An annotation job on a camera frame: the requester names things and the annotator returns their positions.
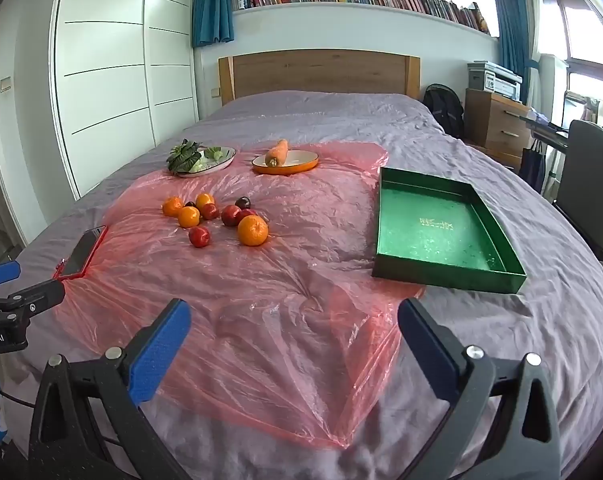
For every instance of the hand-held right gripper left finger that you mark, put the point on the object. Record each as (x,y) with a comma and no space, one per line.
(161,350)

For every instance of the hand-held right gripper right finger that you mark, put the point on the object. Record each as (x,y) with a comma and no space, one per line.
(426,350)

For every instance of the green tray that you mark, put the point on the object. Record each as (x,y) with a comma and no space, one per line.
(431,240)

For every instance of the red apple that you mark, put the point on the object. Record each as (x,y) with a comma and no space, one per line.
(246,213)
(199,236)
(231,215)
(210,211)

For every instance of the medium orange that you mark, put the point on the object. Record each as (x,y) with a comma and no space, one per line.
(189,216)

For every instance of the small orange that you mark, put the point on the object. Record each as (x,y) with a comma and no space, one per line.
(172,206)
(205,200)

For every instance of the large orange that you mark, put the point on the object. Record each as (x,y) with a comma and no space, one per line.
(253,230)

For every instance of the smartphone with red case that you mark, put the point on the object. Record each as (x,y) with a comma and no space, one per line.
(81,255)

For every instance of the pink plastic sheet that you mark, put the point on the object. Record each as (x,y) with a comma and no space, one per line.
(281,310)

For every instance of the white plate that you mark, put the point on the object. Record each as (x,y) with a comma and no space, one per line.
(222,164)

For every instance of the leafy green vegetable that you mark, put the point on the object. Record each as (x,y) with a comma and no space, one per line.
(184,155)

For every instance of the small green vegetable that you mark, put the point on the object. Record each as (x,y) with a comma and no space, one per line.
(214,152)

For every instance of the dark blue bag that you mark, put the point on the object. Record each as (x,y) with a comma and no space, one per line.
(531,165)

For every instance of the white wardrobe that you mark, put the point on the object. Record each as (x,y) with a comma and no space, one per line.
(106,85)

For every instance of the orange plate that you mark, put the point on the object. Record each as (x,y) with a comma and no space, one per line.
(301,160)

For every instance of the carrot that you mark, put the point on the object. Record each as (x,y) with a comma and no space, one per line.
(279,152)

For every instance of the wooden dresser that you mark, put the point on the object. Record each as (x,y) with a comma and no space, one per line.
(496,120)

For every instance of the black backpack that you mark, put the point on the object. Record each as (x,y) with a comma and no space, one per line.
(444,110)

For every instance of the grey office chair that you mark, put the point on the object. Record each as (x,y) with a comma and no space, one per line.
(591,170)

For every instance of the grey desk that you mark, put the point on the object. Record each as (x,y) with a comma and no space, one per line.
(546,132)

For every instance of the bed with purple sheet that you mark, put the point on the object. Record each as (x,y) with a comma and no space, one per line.
(331,110)

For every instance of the white printer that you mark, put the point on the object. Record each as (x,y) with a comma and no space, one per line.
(504,82)

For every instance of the wooden headboard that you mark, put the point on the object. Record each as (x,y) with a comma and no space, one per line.
(321,72)

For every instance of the teal curtain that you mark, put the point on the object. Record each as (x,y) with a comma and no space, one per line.
(511,35)
(211,0)

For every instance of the window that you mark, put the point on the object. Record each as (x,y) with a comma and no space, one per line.
(586,35)

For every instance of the beige wall switch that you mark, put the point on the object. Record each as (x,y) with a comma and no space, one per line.
(6,83)

